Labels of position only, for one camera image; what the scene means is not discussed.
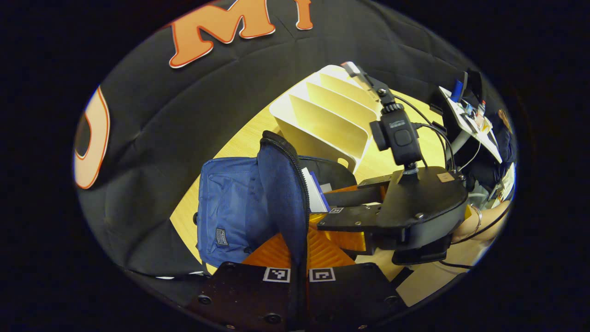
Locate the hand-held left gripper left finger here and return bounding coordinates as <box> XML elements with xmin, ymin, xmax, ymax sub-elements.
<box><xmin>187</xmin><ymin>232</ymin><xmax>302</xmax><ymax>332</ymax></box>

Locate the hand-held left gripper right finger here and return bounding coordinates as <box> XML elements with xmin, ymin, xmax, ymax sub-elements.
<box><xmin>305</xmin><ymin>228</ymin><xmax>408</xmax><ymax>331</ymax></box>

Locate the white bookshelf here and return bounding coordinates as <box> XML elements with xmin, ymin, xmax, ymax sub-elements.
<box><xmin>269</xmin><ymin>65</ymin><xmax>383</xmax><ymax>173</ymax></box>

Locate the blue schoolbag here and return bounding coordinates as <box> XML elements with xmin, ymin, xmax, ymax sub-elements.
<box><xmin>196</xmin><ymin>130</ymin><xmax>358</xmax><ymax>273</ymax></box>

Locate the white desk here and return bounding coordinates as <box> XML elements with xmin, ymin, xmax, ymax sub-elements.
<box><xmin>438</xmin><ymin>85</ymin><xmax>503</xmax><ymax>165</ymax></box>

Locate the black monitor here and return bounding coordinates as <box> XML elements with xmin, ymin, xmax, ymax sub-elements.
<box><xmin>463</xmin><ymin>69</ymin><xmax>485</xmax><ymax>105</ymax></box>

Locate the black backdrop cloth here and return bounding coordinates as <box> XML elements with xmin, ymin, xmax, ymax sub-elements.
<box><xmin>74</xmin><ymin>0</ymin><xmax>507</xmax><ymax>277</ymax></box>

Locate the black camera cable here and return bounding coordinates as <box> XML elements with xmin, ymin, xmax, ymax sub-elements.
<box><xmin>394</xmin><ymin>95</ymin><xmax>457</xmax><ymax>171</ymax></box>

